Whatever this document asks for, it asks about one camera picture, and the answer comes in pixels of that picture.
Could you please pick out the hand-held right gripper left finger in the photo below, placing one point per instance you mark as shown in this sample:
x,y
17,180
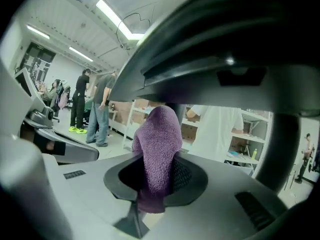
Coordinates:
x,y
95,184

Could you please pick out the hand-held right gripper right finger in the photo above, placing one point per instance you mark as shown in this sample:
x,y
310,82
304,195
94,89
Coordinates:
x,y
220,196

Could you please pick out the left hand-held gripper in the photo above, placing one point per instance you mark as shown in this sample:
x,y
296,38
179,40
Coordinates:
x,y
15,109

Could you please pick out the purple cloth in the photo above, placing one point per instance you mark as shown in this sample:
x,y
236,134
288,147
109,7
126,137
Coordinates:
x,y
160,146

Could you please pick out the yellow bottle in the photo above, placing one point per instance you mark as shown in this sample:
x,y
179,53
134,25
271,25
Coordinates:
x,y
254,154

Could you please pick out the white desk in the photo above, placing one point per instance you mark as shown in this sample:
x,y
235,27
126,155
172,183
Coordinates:
x,y
113,112

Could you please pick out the white shelving unit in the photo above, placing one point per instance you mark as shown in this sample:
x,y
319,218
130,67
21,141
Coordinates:
x,y
250,137

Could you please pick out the ceiling light bar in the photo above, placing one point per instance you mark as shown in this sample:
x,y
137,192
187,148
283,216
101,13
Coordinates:
x,y
80,53
117,19
37,31

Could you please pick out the black double door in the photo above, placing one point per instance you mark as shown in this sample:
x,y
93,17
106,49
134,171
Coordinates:
x,y
37,59

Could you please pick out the black television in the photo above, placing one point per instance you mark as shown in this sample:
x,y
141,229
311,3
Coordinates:
x,y
225,34

